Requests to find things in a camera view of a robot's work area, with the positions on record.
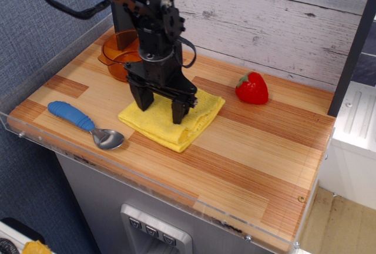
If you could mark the yellow cloth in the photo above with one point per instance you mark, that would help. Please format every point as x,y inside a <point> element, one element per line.
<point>156,122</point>

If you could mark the grey cabinet with dispenser panel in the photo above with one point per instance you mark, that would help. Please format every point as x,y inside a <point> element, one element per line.
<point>127,218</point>

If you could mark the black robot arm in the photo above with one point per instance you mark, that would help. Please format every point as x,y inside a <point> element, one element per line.
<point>159,27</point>

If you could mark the blue handled metal spoon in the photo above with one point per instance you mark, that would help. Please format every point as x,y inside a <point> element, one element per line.
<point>105,139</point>

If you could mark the white toy sink unit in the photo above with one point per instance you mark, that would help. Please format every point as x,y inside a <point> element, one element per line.
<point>348,168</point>

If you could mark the dark vertical post right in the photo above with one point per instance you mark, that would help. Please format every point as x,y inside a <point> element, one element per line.
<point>352,58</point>

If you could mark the dark vertical post left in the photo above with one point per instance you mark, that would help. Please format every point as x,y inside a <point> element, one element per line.
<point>121,19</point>

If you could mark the clear acrylic table guard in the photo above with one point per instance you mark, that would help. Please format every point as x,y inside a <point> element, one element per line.
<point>254,168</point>

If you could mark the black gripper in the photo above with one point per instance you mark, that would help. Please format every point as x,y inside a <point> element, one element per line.
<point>163,77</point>

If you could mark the red toy strawberry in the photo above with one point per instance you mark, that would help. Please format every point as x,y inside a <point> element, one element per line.
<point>252,88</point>

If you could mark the orange transparent plastic pot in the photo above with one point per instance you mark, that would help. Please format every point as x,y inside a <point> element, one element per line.
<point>119,49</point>

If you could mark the dark vertical post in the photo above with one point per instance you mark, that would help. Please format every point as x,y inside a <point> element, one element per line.
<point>121,19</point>
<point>352,58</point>

